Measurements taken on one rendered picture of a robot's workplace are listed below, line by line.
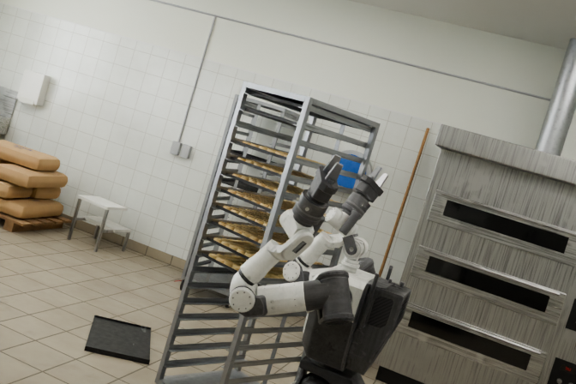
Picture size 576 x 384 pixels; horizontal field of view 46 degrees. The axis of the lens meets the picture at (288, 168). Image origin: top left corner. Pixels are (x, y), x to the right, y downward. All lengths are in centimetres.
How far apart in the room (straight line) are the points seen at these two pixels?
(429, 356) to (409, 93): 239
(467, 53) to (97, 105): 385
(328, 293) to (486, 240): 328
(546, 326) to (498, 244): 66
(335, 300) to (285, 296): 15
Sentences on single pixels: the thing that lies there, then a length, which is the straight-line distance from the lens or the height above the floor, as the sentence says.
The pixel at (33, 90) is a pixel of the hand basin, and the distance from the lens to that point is 793.
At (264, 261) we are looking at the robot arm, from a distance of 204.
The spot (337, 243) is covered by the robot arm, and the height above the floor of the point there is 127.
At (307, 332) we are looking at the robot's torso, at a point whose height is 101.
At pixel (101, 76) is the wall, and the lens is 759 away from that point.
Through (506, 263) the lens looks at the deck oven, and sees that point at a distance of 525.
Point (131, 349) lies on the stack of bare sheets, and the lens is 459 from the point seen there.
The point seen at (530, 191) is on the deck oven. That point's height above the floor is 172.
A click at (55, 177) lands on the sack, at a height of 54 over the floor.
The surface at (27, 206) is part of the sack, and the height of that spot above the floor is 25.
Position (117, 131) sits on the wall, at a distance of 740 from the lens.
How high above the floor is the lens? 161
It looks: 3 degrees down
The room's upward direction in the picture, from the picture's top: 17 degrees clockwise
